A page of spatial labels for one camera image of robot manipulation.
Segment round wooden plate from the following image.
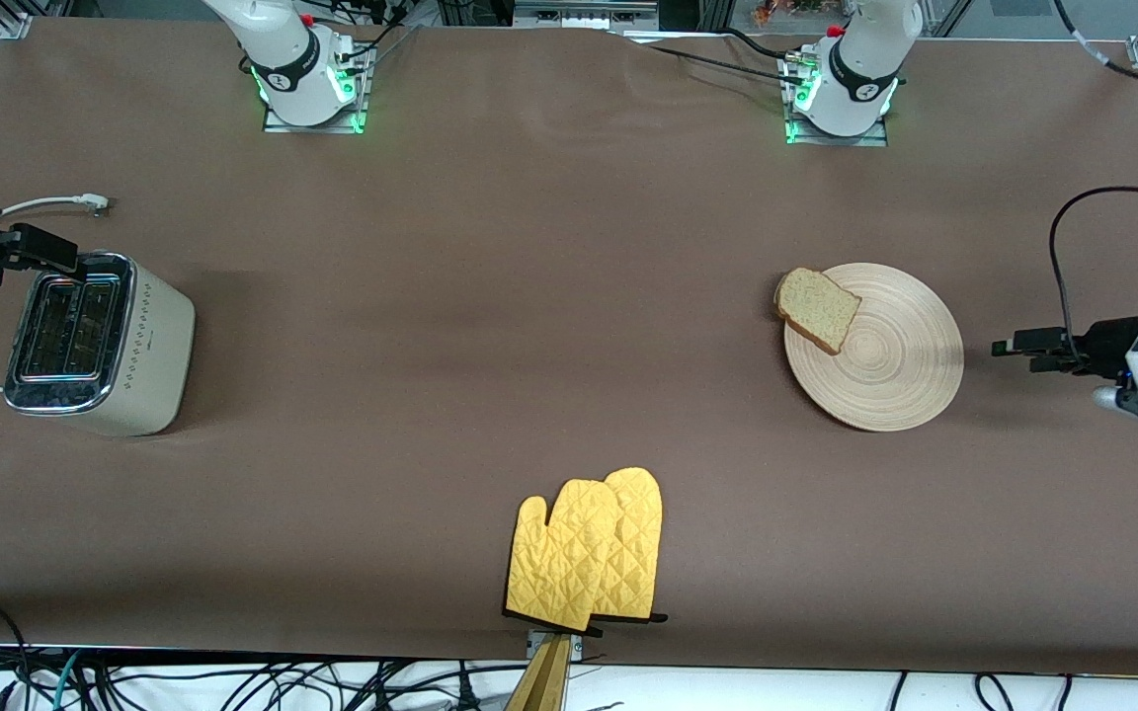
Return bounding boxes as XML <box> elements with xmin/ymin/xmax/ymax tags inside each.
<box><xmin>783</xmin><ymin>262</ymin><xmax>965</xmax><ymax>433</ymax></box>

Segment brown bread slice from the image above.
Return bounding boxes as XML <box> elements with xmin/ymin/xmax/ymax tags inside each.
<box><xmin>774</xmin><ymin>267</ymin><xmax>863</xmax><ymax>356</ymax></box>

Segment cream and chrome toaster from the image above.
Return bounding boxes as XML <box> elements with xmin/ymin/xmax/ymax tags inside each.
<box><xmin>3</xmin><ymin>250</ymin><xmax>197</xmax><ymax>437</ymax></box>

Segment small orange background item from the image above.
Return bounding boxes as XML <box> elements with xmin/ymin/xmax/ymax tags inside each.
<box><xmin>752</xmin><ymin>0</ymin><xmax>827</xmax><ymax>27</ymax></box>

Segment yellow quilted oven mitt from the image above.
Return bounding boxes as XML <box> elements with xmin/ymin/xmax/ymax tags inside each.
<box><xmin>504</xmin><ymin>479</ymin><xmax>622</xmax><ymax>634</ymax></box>
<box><xmin>589</xmin><ymin>467</ymin><xmax>669</xmax><ymax>624</ymax></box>

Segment brown table cover cloth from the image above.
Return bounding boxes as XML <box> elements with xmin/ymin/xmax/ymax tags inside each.
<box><xmin>0</xmin><ymin>15</ymin><xmax>1138</xmax><ymax>680</ymax></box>

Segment grey power strip box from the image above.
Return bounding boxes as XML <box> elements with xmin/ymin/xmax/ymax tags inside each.
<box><xmin>513</xmin><ymin>0</ymin><xmax>659</xmax><ymax>31</ymax></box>

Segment white toaster power cable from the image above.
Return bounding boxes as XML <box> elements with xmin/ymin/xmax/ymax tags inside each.
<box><xmin>0</xmin><ymin>194</ymin><xmax>114</xmax><ymax>393</ymax></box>

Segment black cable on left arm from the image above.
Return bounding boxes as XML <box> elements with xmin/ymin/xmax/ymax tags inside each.
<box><xmin>1049</xmin><ymin>0</ymin><xmax>1138</xmax><ymax>368</ymax></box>

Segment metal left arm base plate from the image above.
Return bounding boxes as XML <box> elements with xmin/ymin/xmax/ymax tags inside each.
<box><xmin>784</xmin><ymin>54</ymin><xmax>889</xmax><ymax>148</ymax></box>

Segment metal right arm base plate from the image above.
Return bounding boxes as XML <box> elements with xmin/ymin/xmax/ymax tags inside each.
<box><xmin>263</xmin><ymin>47</ymin><xmax>369</xmax><ymax>135</ymax></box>

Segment black cables at arm base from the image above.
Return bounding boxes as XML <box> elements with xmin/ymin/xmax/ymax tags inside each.
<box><xmin>327</xmin><ymin>0</ymin><xmax>420</xmax><ymax>62</ymax></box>

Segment teal cable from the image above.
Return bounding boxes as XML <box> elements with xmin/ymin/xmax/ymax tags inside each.
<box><xmin>48</xmin><ymin>649</ymin><xmax>88</xmax><ymax>711</ymax></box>

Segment black cable at arm base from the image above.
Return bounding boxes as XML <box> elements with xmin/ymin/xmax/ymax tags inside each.
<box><xmin>628</xmin><ymin>28</ymin><xmax>812</xmax><ymax>88</ymax></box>

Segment tangled black cable bundle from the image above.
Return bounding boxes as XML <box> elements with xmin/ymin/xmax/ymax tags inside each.
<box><xmin>85</xmin><ymin>657</ymin><xmax>530</xmax><ymax>711</ymax></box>

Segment wooden camera mount post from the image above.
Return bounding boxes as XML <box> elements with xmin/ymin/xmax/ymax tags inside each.
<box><xmin>505</xmin><ymin>630</ymin><xmax>586</xmax><ymax>711</ymax></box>

